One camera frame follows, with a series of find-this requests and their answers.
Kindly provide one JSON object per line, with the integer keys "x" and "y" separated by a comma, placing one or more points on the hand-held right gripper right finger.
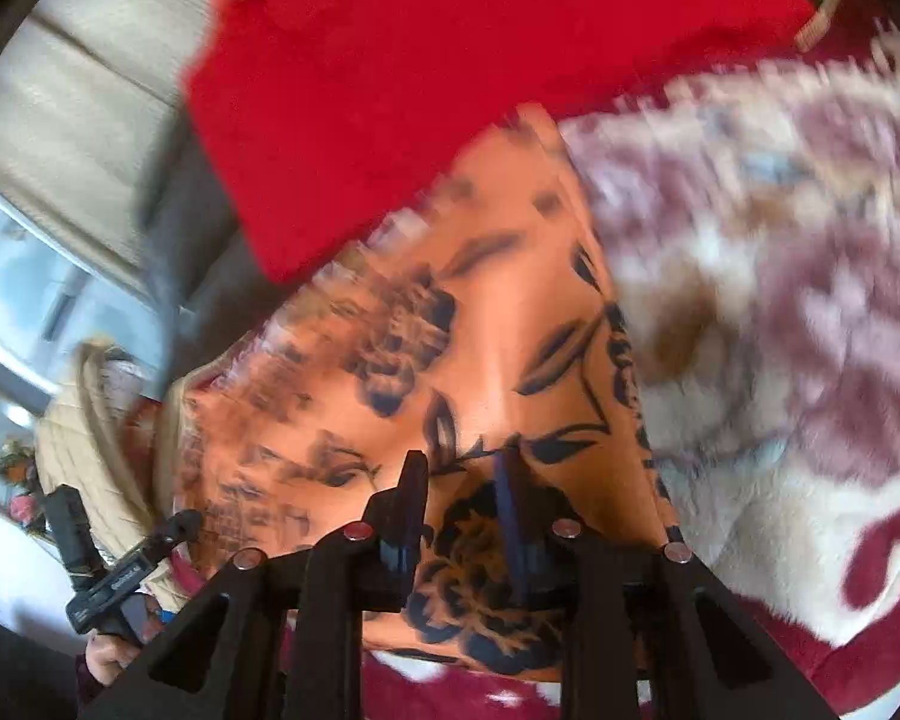
{"x": 516, "y": 540}

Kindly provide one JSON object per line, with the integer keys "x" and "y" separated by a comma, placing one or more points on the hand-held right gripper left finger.
{"x": 414, "y": 510}

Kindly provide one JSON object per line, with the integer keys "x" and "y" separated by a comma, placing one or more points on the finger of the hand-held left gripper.
{"x": 176, "y": 526}

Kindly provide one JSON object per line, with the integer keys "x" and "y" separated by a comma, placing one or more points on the orange floral blouse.
{"x": 495, "y": 330}

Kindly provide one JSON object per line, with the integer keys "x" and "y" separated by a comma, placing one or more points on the person's left forearm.
{"x": 86, "y": 684}

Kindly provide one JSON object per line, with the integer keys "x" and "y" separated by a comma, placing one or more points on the person's left hand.
{"x": 109, "y": 658}

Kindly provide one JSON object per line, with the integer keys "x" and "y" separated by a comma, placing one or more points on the beige quilted jacket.
{"x": 97, "y": 457}

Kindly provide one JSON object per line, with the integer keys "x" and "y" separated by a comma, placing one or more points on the orange artificial flowers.
{"x": 19, "y": 476}

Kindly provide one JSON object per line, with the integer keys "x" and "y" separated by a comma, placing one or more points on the floral maroon and cream blanket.
{"x": 757, "y": 277}

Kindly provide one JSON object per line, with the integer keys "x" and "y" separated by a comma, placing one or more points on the red blanket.
{"x": 457, "y": 75}

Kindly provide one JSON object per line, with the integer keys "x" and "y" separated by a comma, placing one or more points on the beige dotted curtain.
{"x": 82, "y": 90}

